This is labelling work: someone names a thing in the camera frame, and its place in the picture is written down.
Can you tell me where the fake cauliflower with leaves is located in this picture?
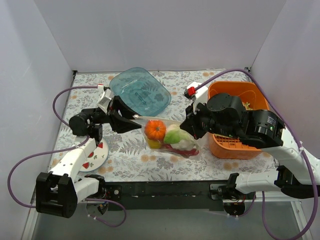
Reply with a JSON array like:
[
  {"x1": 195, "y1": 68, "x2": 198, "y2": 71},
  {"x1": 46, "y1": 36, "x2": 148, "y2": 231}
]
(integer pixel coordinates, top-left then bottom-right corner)
[{"x1": 163, "y1": 124, "x2": 198, "y2": 151}]

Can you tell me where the clear polka dot zip bag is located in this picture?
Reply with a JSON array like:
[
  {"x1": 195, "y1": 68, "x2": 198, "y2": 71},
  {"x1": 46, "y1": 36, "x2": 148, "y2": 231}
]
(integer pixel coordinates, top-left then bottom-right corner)
[{"x1": 133, "y1": 115, "x2": 200, "y2": 158}]

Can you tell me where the small orange fake pumpkin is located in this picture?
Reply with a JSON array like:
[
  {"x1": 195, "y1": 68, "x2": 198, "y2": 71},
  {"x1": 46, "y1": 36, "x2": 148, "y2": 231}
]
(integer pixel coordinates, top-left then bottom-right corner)
[{"x1": 144, "y1": 120, "x2": 167, "y2": 141}]

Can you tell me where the yellow fake lemon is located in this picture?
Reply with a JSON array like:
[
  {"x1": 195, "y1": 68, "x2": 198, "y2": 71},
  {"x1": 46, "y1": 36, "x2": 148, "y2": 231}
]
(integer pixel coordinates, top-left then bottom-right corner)
[{"x1": 146, "y1": 138, "x2": 162, "y2": 149}]

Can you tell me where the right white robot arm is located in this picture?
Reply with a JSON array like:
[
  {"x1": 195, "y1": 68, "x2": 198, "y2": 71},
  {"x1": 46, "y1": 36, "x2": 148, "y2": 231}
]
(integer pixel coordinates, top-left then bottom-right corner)
[{"x1": 180, "y1": 93, "x2": 320, "y2": 199}]

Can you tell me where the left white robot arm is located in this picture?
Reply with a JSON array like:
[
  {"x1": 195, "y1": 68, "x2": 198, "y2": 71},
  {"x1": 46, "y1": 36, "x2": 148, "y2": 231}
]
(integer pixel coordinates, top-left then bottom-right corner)
[{"x1": 35, "y1": 96, "x2": 142, "y2": 218}]

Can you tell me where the floral patterned table mat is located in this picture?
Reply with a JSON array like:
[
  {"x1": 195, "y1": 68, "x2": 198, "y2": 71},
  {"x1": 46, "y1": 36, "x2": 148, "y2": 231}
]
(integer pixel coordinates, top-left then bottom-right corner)
[{"x1": 55, "y1": 69, "x2": 278, "y2": 182}]

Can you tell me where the teal transparent plastic tray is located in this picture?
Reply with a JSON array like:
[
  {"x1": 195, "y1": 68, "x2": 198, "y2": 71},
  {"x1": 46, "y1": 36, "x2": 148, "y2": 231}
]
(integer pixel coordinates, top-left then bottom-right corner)
[{"x1": 109, "y1": 67, "x2": 172, "y2": 117}]

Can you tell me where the orange plastic tub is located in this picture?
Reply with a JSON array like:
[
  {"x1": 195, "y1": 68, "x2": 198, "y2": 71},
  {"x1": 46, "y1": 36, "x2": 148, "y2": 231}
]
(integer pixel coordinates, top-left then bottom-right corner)
[{"x1": 207, "y1": 81, "x2": 270, "y2": 160}]

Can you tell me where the white strawberry print plate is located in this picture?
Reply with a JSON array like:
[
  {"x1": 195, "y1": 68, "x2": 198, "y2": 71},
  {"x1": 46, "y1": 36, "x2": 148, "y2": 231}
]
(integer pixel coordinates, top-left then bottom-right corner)
[{"x1": 79, "y1": 137, "x2": 109, "y2": 173}]

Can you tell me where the green bamboo mat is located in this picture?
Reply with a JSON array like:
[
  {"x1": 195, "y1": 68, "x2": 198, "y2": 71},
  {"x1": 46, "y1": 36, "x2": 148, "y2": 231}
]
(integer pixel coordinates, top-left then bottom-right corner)
[{"x1": 242, "y1": 102, "x2": 253, "y2": 111}]

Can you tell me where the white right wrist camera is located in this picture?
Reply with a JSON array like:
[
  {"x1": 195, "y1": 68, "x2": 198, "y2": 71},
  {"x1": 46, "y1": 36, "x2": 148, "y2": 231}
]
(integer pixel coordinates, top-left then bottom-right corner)
[{"x1": 184, "y1": 81, "x2": 208, "y2": 114}]

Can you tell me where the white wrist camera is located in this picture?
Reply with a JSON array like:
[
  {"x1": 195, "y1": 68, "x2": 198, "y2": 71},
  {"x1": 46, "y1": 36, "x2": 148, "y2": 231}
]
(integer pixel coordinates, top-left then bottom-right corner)
[
  {"x1": 184, "y1": 81, "x2": 208, "y2": 114},
  {"x1": 97, "y1": 84, "x2": 114, "y2": 114}
]

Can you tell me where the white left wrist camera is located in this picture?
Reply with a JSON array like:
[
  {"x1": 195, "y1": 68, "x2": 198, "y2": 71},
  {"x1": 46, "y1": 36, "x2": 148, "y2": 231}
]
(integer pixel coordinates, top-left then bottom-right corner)
[{"x1": 97, "y1": 84, "x2": 114, "y2": 114}]

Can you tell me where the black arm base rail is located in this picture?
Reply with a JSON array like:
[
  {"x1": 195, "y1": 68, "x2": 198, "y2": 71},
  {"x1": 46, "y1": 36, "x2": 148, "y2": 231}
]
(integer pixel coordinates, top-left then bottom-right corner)
[{"x1": 84, "y1": 180, "x2": 251, "y2": 218}]

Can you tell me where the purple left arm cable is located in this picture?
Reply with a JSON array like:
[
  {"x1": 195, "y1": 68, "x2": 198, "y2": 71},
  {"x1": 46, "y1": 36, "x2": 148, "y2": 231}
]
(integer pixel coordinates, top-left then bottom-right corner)
[{"x1": 6, "y1": 84, "x2": 128, "y2": 228}]

